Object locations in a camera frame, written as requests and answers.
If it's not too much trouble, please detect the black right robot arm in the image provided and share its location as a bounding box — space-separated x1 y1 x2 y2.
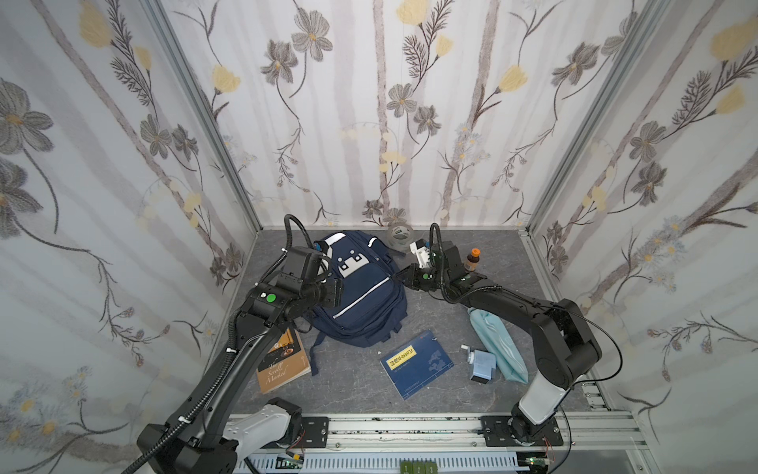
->
394 264 602 446

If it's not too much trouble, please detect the small light blue box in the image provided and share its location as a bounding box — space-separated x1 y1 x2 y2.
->
461 345 497 384

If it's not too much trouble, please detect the navy blue student backpack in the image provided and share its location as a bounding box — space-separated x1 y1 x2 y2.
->
305 230 408 376

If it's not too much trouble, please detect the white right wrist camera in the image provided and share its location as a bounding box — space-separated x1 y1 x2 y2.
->
410 239 432 269

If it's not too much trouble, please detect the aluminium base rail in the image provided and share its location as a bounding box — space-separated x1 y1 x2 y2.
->
235 411 658 473

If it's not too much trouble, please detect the black corrugated cable conduit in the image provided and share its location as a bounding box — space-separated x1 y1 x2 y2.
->
120 348 238 474

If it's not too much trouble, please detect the brown hardcover book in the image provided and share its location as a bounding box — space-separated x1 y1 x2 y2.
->
257 329 311 394

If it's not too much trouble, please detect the brown bottle with orange cap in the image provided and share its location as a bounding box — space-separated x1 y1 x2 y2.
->
464 248 481 272

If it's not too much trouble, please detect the blue notebook with yellow label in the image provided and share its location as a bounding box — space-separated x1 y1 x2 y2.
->
381 330 454 400

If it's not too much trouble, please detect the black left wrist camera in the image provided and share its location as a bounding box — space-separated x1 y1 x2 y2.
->
282 246 323 280

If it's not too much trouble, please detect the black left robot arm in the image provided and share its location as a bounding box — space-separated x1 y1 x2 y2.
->
124 275 343 473

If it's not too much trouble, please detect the light teal pencil pouch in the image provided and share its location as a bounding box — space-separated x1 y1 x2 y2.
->
468 308 529 385

